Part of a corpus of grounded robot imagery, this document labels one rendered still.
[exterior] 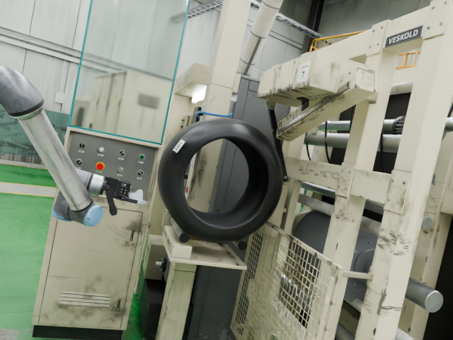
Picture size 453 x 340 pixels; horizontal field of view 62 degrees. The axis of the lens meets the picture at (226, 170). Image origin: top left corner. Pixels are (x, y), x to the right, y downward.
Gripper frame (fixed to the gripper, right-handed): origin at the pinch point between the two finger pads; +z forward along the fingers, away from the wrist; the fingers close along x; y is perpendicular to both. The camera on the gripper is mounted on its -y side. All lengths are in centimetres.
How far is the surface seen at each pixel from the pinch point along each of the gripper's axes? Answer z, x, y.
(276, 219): 75, 21, 8
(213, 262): 37.1, -9.0, -16.2
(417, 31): 71, -50, 98
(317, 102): 57, -18, 68
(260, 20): 40, 60, 121
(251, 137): 34, -12, 44
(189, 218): 19.2, -11.9, 1.1
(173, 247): 17.1, -9.1, -14.0
